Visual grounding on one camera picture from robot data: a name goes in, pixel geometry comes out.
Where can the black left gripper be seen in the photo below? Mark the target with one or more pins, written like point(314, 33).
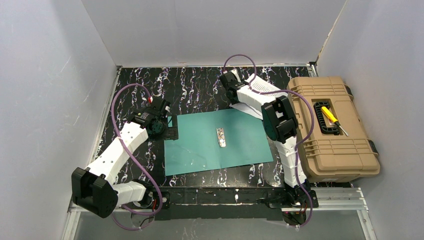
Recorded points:
point(168, 129)

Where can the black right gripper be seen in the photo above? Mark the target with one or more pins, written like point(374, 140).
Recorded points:
point(228, 84)

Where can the white printed paper stack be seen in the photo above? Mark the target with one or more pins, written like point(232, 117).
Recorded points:
point(250, 100)

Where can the teal paper folder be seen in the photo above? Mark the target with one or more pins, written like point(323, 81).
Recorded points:
point(197, 148)

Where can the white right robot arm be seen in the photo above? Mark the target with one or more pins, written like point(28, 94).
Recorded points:
point(280, 125)

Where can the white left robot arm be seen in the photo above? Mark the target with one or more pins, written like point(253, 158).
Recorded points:
point(94, 188)

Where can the metal folder clip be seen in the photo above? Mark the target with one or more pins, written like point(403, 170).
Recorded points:
point(221, 137)

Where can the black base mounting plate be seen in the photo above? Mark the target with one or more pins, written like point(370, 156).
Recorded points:
point(270, 203)

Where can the tan plastic toolbox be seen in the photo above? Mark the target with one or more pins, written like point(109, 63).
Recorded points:
point(328, 155)

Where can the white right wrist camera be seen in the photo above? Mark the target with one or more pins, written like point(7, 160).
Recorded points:
point(235, 72)

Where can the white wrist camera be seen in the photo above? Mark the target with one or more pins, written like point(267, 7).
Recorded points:
point(235, 72)
point(159, 104)

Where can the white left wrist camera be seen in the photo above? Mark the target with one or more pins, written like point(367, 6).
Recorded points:
point(159, 104)

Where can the yellow handled screwdriver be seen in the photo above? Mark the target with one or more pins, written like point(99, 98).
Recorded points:
point(333, 119)

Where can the aluminium frame rail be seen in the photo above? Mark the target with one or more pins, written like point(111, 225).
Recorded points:
point(329, 199)

